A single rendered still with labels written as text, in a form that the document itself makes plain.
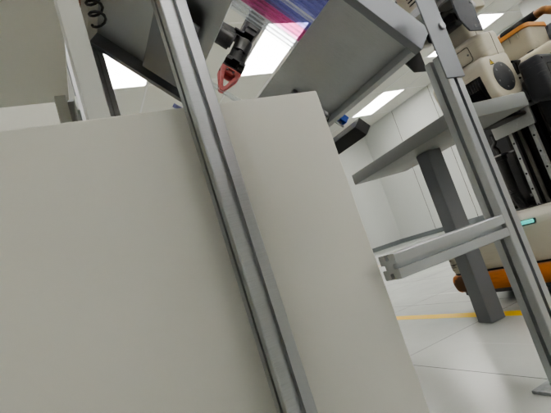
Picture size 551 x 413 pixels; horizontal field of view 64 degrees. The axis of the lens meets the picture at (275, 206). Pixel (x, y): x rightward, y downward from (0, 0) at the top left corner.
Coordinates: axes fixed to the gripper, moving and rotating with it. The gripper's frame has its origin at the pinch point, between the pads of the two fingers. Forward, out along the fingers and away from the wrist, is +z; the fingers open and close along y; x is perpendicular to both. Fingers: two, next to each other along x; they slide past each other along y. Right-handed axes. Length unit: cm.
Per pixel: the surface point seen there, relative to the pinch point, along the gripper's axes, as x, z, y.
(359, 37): 20, 3, 50
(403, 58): 28, 7, 56
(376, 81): 28, 7, 47
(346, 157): 373, -484, -758
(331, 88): 23.7, 3.5, 31.5
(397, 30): 23, 7, 61
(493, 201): 50, 33, 65
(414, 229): 573, -365, -699
